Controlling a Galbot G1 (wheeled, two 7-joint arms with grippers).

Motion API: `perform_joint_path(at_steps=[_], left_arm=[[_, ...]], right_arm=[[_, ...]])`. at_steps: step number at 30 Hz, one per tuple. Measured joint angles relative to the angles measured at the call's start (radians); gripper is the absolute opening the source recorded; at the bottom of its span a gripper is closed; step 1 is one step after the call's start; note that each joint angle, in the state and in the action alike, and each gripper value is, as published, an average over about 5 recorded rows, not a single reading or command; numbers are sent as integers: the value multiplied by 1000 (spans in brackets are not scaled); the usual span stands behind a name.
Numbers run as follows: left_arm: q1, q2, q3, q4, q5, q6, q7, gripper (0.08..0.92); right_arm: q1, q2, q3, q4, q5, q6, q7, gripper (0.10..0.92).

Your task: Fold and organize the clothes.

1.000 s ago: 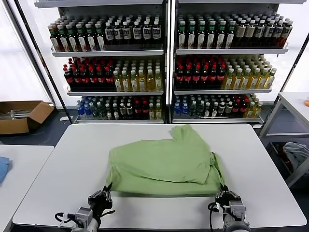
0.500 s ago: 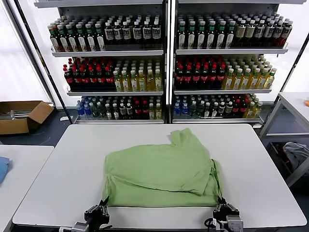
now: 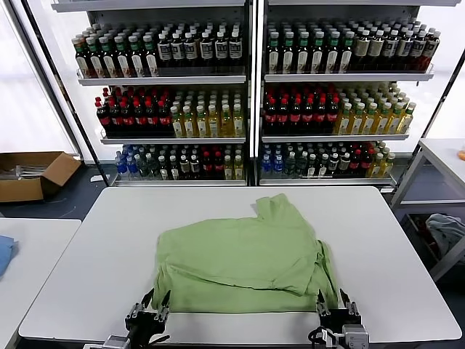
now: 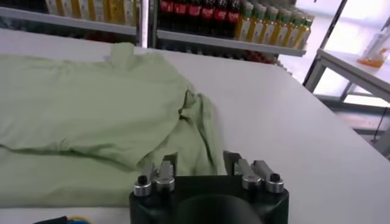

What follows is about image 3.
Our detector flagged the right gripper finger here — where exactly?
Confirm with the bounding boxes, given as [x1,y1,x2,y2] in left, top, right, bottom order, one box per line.
[340,288,361,316]
[315,289,330,316]

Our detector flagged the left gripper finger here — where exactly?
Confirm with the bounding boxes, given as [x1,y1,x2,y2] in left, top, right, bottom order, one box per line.
[153,289,171,323]
[131,289,155,318]

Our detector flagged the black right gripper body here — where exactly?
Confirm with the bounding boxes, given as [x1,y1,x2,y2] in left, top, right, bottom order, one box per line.
[319,308,363,332]

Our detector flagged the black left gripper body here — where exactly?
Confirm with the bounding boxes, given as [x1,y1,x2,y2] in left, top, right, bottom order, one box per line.
[125,311,170,341]

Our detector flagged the green polo shirt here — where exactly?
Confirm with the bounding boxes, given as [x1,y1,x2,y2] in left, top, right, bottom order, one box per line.
[150,193,344,314]

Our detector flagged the black storage crate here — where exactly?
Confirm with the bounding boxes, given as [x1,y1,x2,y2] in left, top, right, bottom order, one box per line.
[403,212,442,270]

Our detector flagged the red cloth item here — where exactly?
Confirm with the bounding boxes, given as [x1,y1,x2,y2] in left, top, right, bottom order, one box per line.
[421,217,442,257]

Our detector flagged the grey-blue crumpled cloth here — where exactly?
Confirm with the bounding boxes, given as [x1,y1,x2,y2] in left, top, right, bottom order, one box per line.
[425,213,465,263]

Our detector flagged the blue folded cloth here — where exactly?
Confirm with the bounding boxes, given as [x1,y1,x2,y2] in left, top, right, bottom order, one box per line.
[0,235,19,279]

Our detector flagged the brown cardboard box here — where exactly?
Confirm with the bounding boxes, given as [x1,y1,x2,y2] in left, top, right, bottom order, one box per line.
[0,151,82,204]

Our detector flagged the bagged metal parts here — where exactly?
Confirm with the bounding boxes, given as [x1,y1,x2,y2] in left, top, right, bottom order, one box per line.
[0,164,48,181]

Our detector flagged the black metal pole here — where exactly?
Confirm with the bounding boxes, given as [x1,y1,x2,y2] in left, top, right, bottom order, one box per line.
[20,0,110,185]
[396,50,465,186]

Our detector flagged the green-cap dark tea bottle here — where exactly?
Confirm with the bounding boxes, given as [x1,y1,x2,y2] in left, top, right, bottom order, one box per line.
[88,36,104,79]
[295,31,310,75]
[325,31,340,74]
[73,35,90,79]
[143,33,159,77]
[339,31,355,73]
[129,33,145,78]
[280,31,296,75]
[310,31,326,75]
[267,31,281,75]
[101,35,117,79]
[115,34,132,78]

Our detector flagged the beige-label dark drink bottle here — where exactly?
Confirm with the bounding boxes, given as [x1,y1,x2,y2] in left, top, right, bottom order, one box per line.
[368,29,385,72]
[353,29,370,72]

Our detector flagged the white-label dark drink bottle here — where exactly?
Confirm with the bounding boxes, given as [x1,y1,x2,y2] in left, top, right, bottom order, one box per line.
[383,29,399,72]
[199,31,214,68]
[228,30,243,68]
[156,32,171,69]
[424,28,442,72]
[397,29,413,72]
[183,31,198,68]
[170,32,185,69]
[411,29,427,72]
[214,31,229,68]

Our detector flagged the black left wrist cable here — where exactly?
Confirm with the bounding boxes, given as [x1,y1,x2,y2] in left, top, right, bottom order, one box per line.
[144,332,171,345]

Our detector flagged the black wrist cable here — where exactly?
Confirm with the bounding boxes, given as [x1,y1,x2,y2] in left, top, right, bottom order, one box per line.
[307,326,339,346]
[144,332,171,345]

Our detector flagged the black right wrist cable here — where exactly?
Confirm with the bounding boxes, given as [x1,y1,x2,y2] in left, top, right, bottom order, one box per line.
[307,326,339,346]

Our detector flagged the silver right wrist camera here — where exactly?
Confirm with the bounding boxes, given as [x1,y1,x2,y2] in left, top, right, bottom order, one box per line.
[341,324,371,349]

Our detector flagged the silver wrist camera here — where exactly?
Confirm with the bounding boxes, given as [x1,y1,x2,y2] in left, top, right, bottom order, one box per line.
[102,334,132,349]
[341,324,371,349]

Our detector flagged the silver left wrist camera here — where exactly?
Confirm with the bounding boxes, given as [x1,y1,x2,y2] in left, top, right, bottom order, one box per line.
[102,334,132,349]

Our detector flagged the grey metal frame table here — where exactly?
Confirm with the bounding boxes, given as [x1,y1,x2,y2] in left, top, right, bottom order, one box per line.
[390,137,465,283]

